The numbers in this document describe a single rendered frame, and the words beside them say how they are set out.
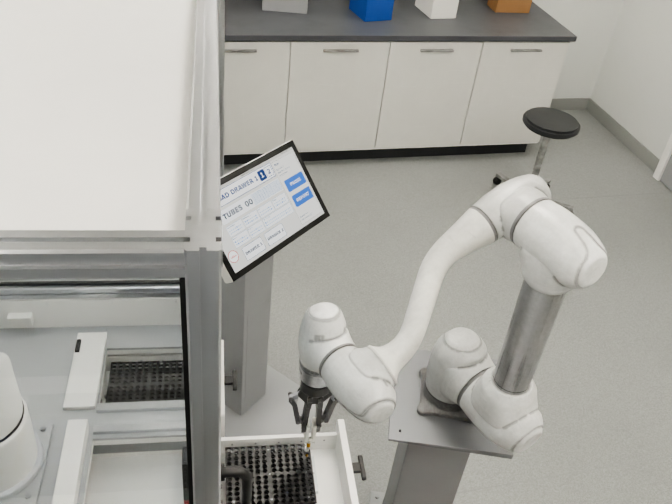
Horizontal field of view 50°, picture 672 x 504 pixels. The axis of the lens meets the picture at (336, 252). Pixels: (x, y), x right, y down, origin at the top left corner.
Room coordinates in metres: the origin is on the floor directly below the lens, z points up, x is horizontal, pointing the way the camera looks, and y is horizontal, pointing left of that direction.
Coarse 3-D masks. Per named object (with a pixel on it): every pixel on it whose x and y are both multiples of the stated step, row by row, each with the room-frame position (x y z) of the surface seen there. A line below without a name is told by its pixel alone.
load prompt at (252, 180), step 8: (264, 168) 2.12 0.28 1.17; (272, 168) 2.14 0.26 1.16; (248, 176) 2.05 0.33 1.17; (256, 176) 2.07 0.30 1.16; (264, 176) 2.10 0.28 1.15; (272, 176) 2.12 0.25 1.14; (232, 184) 1.99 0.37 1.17; (240, 184) 2.01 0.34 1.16; (248, 184) 2.03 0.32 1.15; (256, 184) 2.05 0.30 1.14; (224, 192) 1.95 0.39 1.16; (232, 192) 1.97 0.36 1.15; (240, 192) 1.99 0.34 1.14; (224, 200) 1.93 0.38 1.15; (232, 200) 1.95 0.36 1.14
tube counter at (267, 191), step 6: (276, 180) 2.12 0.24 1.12; (264, 186) 2.07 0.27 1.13; (270, 186) 2.09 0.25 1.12; (276, 186) 2.10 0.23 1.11; (258, 192) 2.04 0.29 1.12; (264, 192) 2.05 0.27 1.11; (270, 192) 2.07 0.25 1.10; (276, 192) 2.09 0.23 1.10; (246, 198) 1.99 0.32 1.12; (252, 198) 2.00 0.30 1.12; (258, 198) 2.02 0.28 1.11; (264, 198) 2.04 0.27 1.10; (246, 204) 1.97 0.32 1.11; (252, 204) 1.99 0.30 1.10
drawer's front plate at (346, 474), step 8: (336, 424) 1.27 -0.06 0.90; (344, 424) 1.26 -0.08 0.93; (344, 432) 1.23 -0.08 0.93; (336, 440) 1.25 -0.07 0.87; (344, 440) 1.21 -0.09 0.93; (336, 448) 1.24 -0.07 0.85; (344, 448) 1.18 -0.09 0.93; (344, 456) 1.15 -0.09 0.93; (344, 464) 1.14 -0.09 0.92; (344, 472) 1.12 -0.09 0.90; (352, 472) 1.11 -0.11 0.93; (344, 480) 1.11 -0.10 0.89; (352, 480) 1.09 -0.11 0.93; (344, 488) 1.10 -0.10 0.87; (352, 488) 1.06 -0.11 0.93; (344, 496) 1.09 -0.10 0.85; (352, 496) 1.04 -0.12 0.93
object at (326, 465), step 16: (336, 432) 1.26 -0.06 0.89; (224, 448) 1.18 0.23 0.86; (256, 448) 1.20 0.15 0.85; (272, 448) 1.21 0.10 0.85; (320, 448) 1.24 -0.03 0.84; (320, 464) 1.19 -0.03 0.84; (336, 464) 1.19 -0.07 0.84; (320, 480) 1.14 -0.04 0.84; (336, 480) 1.14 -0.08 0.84; (224, 496) 1.06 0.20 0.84; (320, 496) 1.09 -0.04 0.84; (336, 496) 1.10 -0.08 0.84
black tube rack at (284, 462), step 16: (240, 448) 1.16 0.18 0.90; (288, 448) 1.18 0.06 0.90; (240, 464) 1.11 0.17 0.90; (256, 464) 1.12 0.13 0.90; (272, 464) 1.12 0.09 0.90; (288, 464) 1.13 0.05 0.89; (304, 464) 1.14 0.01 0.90; (240, 480) 1.06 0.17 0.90; (256, 480) 1.07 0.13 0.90; (272, 480) 1.08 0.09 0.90; (288, 480) 1.10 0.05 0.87; (304, 480) 1.11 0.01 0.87; (240, 496) 1.02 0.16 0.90; (256, 496) 1.03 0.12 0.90; (272, 496) 1.03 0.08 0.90; (288, 496) 1.06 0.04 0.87; (304, 496) 1.06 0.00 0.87
